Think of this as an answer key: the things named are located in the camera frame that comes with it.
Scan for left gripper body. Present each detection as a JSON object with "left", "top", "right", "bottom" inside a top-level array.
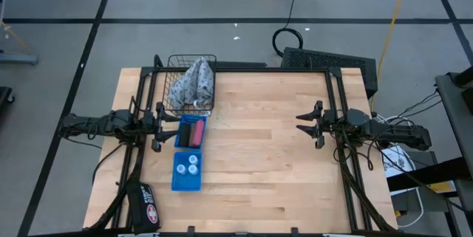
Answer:
[{"left": 143, "top": 102, "right": 165, "bottom": 153}]

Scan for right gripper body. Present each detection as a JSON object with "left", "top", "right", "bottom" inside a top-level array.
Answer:
[{"left": 314, "top": 100, "right": 347, "bottom": 150}]

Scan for black bandage roll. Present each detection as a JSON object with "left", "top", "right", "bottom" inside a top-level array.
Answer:
[{"left": 178, "top": 122, "right": 192, "bottom": 148}]

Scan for tan bandage roll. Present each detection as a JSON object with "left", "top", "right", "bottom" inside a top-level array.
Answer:
[{"left": 188, "top": 123, "right": 197, "bottom": 148}]

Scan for pink bandage roll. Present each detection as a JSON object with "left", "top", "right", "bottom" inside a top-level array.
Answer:
[{"left": 191, "top": 119, "right": 205, "bottom": 147}]

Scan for grey patterned cloth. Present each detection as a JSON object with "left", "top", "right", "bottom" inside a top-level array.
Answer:
[{"left": 168, "top": 56, "right": 216, "bottom": 111}]

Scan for blue plastic basket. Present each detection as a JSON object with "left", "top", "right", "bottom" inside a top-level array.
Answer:
[
  {"left": 170, "top": 151, "right": 203, "bottom": 193},
  {"left": 174, "top": 114, "right": 208, "bottom": 152}
]

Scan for black perforated computer case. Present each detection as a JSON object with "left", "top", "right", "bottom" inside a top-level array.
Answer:
[{"left": 281, "top": 47, "right": 379, "bottom": 100}]

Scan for white printed paper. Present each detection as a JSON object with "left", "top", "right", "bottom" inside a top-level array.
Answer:
[{"left": 381, "top": 144, "right": 418, "bottom": 181}]

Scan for black first aid pouch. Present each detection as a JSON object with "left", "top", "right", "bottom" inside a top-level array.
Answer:
[{"left": 126, "top": 181, "right": 162, "bottom": 236}]

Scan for black beam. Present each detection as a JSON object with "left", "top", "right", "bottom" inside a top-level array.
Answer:
[{"left": 387, "top": 157, "right": 473, "bottom": 193}]

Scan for grey desk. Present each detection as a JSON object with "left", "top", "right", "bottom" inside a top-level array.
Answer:
[{"left": 435, "top": 66, "right": 473, "bottom": 179}]

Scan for yellow paper sheet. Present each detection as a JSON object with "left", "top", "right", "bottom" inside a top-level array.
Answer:
[{"left": 428, "top": 180, "right": 458, "bottom": 193}]

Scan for grey floor stand base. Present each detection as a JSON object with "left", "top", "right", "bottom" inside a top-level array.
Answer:
[{"left": 0, "top": 52, "right": 38, "bottom": 66}]

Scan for black floor object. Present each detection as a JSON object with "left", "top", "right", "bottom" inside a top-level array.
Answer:
[{"left": 0, "top": 86, "right": 16, "bottom": 111}]

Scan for black wire basket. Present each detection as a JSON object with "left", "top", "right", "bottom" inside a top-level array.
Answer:
[{"left": 161, "top": 54, "right": 218, "bottom": 117}]

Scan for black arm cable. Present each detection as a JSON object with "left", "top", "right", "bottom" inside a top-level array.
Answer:
[{"left": 91, "top": 141, "right": 126, "bottom": 185}]

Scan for black metal rig frame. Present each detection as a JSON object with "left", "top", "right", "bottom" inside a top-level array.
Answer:
[{"left": 83, "top": 54, "right": 398, "bottom": 235}]

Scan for black coiled floor cable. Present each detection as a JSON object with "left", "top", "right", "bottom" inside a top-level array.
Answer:
[{"left": 272, "top": 0, "right": 304, "bottom": 58}]

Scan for yellow cable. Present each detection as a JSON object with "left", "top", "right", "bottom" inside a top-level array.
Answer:
[{"left": 370, "top": 0, "right": 412, "bottom": 111}]

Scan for white cable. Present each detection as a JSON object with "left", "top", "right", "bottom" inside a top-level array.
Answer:
[{"left": 397, "top": 187, "right": 425, "bottom": 230}]

